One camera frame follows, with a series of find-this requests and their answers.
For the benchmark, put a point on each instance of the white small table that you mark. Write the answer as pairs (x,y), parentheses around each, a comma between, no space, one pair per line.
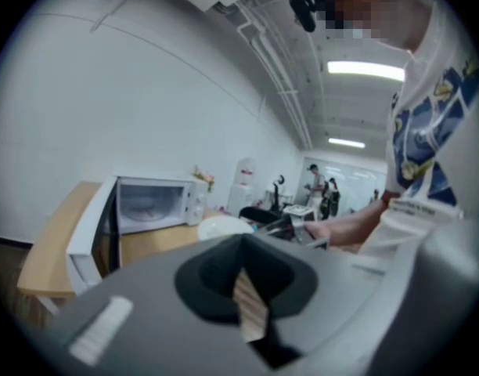
(298,210)

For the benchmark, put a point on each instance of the black low chair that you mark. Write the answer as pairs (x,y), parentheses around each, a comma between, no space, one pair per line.
(257,214)

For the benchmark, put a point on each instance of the long ceiling light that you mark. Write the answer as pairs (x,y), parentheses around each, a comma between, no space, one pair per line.
(364,71)

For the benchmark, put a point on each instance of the white blue patterned t-shirt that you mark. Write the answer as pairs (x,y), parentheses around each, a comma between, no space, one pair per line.
(423,131)

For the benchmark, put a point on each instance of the short ceiling light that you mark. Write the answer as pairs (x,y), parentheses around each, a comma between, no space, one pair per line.
(346,143)

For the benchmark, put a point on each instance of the white ceiling pipes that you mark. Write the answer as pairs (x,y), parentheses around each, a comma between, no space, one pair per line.
(290,100)

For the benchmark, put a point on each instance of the white microwave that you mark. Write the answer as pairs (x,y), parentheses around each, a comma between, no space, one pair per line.
(193,199)

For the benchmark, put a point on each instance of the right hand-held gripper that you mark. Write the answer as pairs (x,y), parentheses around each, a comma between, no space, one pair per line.
(302,231)

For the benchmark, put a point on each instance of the black head camera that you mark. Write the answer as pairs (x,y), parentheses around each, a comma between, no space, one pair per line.
(303,9)

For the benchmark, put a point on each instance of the person's right forearm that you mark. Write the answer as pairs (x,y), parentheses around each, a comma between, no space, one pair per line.
(355,223)

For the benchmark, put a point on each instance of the white food plate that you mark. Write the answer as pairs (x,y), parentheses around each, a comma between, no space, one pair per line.
(224,227)

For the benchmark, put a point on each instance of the black office chair with headrest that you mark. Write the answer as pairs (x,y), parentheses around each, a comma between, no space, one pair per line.
(278,196)

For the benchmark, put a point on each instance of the flower bouquet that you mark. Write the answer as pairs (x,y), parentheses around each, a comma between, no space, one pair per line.
(204,177)

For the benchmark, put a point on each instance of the white water dispenser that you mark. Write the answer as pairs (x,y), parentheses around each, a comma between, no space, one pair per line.
(239,196)

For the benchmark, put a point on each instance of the person's right hand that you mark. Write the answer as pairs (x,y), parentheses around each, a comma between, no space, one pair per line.
(318,231)

